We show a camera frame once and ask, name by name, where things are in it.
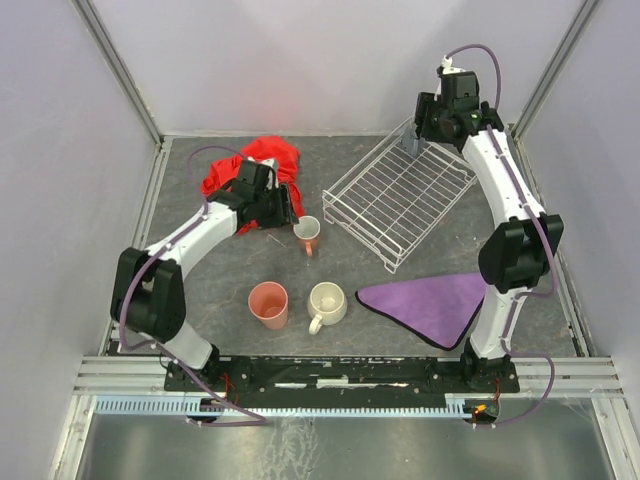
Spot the light blue ceramic mug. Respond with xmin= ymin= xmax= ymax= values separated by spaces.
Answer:
xmin=400 ymin=125 xmax=425 ymax=158

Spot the salmon pink ceramic mug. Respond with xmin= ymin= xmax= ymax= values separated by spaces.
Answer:
xmin=293 ymin=215 xmax=321 ymax=257

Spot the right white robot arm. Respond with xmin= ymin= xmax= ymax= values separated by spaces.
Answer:
xmin=414 ymin=67 xmax=564 ymax=360

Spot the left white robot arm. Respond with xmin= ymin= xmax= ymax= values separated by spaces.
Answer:
xmin=110 ymin=157 xmax=298 ymax=370

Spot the red crumpled cloth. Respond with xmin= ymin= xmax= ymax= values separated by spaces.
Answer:
xmin=200 ymin=136 xmax=305 ymax=235

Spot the pink plastic tumbler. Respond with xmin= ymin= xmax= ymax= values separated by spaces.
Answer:
xmin=248 ymin=281 xmax=289 ymax=330

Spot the cream ceramic mug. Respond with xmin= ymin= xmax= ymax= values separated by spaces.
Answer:
xmin=307 ymin=282 xmax=347 ymax=335

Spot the purple microfiber cloth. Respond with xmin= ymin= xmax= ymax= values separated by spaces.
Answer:
xmin=355 ymin=273 xmax=486 ymax=351

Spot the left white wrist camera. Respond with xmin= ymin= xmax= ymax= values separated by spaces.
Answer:
xmin=261 ymin=158 xmax=279 ymax=190

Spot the white wire dish rack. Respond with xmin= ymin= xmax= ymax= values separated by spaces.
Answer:
xmin=322 ymin=119 xmax=477 ymax=274

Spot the black mounting base plate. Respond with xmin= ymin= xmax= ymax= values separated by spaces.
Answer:
xmin=163 ymin=353 xmax=521 ymax=407

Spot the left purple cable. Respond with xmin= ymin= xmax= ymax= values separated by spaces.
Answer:
xmin=118 ymin=145 xmax=269 ymax=427

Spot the light blue cable duct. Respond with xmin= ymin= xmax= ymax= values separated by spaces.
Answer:
xmin=93 ymin=392 xmax=476 ymax=419

